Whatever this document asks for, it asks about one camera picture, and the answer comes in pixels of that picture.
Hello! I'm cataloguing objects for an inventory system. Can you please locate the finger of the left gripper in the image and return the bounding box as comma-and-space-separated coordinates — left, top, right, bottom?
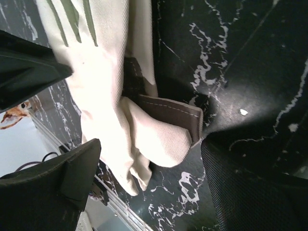
0, 31, 72, 112

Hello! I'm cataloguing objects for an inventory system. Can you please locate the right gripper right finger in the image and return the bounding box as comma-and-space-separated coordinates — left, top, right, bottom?
201, 128, 308, 231

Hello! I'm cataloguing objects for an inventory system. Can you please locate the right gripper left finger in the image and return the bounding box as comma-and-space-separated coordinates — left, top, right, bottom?
0, 139, 101, 231

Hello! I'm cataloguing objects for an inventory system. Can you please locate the white grey glove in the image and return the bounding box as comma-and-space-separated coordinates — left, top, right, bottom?
36, 0, 203, 196

